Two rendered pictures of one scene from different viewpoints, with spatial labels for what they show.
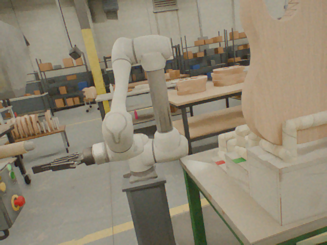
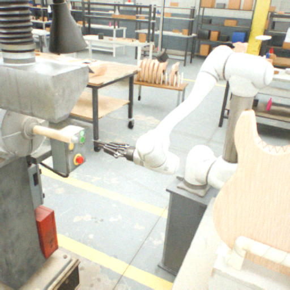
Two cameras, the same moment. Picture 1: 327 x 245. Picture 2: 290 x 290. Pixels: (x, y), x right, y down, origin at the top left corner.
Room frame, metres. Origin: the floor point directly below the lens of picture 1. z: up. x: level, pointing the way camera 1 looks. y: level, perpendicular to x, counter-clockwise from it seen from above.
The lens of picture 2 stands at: (-0.05, -0.41, 1.72)
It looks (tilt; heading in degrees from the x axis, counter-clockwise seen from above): 27 degrees down; 35
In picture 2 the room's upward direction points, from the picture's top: 3 degrees clockwise
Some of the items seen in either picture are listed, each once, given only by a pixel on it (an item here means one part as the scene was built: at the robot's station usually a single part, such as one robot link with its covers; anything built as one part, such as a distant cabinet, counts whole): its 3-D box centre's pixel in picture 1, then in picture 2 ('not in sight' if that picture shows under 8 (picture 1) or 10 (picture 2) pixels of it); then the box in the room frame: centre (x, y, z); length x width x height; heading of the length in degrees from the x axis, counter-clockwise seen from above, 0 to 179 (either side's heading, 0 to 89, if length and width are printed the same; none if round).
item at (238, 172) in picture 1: (269, 164); not in sight; (0.75, -0.36, 0.98); 0.27 x 0.16 x 0.09; 101
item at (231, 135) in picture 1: (239, 133); not in sight; (0.95, -0.33, 1.04); 0.20 x 0.03 x 0.03; 100
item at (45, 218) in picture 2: not in sight; (34, 224); (0.64, 0.85, 0.49); 0.25 x 0.12 x 0.37; 102
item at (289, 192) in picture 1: (303, 173); (260, 289); (0.60, -0.39, 1.02); 0.27 x 0.15 x 0.17; 101
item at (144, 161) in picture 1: (140, 150); (200, 163); (1.37, 0.17, 0.87); 0.18 x 0.16 x 0.22; 85
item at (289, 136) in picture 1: (289, 143); (237, 255); (0.54, -0.31, 1.15); 0.03 x 0.03 x 0.09
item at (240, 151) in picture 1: (244, 153); not in sight; (0.73, -0.27, 1.04); 0.11 x 0.03 x 0.03; 11
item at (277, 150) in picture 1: (275, 148); (234, 251); (0.57, -0.29, 1.12); 0.11 x 0.03 x 0.03; 11
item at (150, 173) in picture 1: (139, 170); (192, 180); (1.37, 0.20, 0.73); 0.22 x 0.18 x 0.06; 94
